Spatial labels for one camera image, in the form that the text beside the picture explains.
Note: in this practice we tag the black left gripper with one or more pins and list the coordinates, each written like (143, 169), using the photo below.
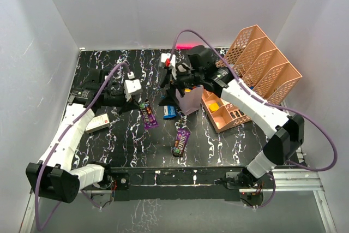
(127, 106)

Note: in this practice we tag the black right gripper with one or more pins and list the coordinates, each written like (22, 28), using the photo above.
(170, 98)

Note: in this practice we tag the blue oreo snack pack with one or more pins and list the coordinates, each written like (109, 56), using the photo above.
(169, 112)

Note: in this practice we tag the lilac paper bag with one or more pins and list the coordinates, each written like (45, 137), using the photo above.
(191, 101)

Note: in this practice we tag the purple m&m's bag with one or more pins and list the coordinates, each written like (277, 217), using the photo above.
(180, 142)
(148, 116)

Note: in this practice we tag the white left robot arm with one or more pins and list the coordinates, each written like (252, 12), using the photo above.
(53, 176)

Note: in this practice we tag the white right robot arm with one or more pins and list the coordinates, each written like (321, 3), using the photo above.
(285, 132)

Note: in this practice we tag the white cardboard box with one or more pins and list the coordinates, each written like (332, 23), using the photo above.
(98, 123)

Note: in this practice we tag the pink tape marker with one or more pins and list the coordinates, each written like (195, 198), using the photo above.
(184, 47)

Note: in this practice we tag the peach plastic desk organizer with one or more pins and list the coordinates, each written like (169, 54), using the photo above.
(262, 66)

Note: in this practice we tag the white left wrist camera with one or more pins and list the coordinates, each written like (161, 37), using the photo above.
(132, 86)

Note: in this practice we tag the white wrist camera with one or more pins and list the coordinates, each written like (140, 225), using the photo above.
(132, 86)
(168, 61)

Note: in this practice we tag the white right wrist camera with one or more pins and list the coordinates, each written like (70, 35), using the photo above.
(168, 61)

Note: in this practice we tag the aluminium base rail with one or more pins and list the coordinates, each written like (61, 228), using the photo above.
(195, 200)

